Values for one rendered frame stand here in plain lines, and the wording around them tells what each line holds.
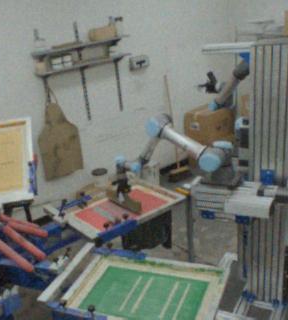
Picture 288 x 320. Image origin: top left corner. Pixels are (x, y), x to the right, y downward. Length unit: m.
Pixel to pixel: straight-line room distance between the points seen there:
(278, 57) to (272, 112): 0.31
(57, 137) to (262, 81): 2.87
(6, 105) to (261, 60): 2.87
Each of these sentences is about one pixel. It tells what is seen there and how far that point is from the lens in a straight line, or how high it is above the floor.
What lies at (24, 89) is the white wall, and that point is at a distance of 4.86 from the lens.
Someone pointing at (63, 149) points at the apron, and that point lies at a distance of 5.10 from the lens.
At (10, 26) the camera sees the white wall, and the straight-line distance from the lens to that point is 4.80.
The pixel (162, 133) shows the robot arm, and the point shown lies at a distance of 2.73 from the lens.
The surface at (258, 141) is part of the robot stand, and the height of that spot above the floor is 1.46.
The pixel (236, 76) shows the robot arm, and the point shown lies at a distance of 3.15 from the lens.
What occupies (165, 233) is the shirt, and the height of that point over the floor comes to 0.71.
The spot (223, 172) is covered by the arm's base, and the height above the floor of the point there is 1.31.
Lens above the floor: 2.39
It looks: 26 degrees down
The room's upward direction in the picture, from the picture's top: 8 degrees counter-clockwise
